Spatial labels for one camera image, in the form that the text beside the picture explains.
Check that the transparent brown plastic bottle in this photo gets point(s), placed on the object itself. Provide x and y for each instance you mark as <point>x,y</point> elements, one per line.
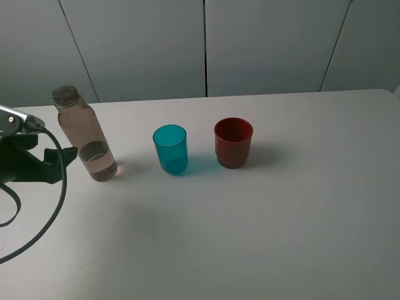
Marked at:
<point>80,124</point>

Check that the red plastic cup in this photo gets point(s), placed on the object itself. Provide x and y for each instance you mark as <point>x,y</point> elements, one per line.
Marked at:
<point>233,137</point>

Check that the translucent teal plastic cup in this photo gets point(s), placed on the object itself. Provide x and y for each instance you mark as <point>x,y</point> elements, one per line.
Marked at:
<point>171,146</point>

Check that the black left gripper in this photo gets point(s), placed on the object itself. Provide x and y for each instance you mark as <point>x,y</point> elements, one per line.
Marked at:
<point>19,165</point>

